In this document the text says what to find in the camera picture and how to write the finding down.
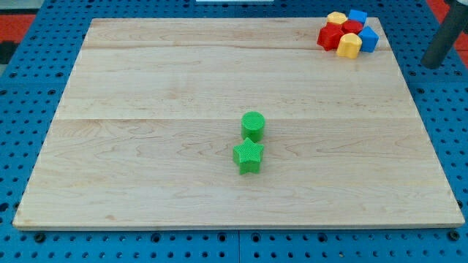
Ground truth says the yellow hexagon block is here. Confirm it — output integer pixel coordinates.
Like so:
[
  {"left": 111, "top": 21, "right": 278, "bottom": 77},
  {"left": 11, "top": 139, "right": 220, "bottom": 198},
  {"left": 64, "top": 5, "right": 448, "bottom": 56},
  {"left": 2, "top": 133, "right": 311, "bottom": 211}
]
[{"left": 326, "top": 11, "right": 348, "bottom": 25}]

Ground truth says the wooden board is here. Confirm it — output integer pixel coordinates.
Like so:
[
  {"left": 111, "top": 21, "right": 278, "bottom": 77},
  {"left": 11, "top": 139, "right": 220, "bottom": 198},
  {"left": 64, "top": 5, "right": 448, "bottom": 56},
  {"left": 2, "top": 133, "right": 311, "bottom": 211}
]
[{"left": 13, "top": 18, "right": 465, "bottom": 231}]

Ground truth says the green star block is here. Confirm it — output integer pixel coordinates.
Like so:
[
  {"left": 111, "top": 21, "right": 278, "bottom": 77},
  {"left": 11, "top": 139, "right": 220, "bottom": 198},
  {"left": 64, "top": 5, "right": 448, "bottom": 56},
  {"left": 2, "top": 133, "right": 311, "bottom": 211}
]
[{"left": 233, "top": 137, "right": 264, "bottom": 175}]

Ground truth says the blue cube block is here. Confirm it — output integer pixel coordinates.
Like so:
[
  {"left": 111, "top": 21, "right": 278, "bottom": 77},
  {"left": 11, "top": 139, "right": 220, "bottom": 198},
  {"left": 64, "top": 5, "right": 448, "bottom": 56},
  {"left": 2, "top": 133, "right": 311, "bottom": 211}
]
[{"left": 348, "top": 9, "right": 368, "bottom": 25}]

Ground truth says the yellow heart block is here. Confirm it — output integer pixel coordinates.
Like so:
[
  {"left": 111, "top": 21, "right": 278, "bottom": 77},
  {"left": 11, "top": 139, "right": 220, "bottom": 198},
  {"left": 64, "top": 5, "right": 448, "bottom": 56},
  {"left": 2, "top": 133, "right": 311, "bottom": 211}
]
[{"left": 336, "top": 33, "right": 363, "bottom": 59}]

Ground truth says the green cylinder block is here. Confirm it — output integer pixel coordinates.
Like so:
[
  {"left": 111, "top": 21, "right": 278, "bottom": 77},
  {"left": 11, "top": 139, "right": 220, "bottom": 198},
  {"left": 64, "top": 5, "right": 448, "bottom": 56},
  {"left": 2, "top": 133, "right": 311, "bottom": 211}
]
[{"left": 241, "top": 111, "right": 265, "bottom": 142}]

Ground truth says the dark grey robot arm rod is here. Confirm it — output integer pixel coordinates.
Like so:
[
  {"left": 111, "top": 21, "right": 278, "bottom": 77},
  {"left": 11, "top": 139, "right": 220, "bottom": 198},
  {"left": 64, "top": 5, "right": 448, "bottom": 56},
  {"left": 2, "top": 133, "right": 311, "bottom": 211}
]
[{"left": 420, "top": 0, "right": 467, "bottom": 69}]

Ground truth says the blue triangle block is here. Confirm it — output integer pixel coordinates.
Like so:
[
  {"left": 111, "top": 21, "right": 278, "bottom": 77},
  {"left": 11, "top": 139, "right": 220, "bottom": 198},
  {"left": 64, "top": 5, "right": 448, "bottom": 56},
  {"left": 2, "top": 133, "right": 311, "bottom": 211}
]
[{"left": 358, "top": 26, "right": 379, "bottom": 53}]

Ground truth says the red star block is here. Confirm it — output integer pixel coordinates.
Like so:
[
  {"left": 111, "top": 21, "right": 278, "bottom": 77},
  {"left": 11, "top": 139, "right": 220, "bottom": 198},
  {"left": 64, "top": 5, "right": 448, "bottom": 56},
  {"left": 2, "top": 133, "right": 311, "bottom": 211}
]
[{"left": 317, "top": 23, "right": 344, "bottom": 51}]

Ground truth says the red cylinder block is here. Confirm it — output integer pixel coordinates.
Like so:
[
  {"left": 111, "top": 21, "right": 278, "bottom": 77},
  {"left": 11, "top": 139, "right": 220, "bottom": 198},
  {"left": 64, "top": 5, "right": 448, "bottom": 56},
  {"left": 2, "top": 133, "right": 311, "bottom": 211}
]
[{"left": 341, "top": 20, "right": 363, "bottom": 34}]

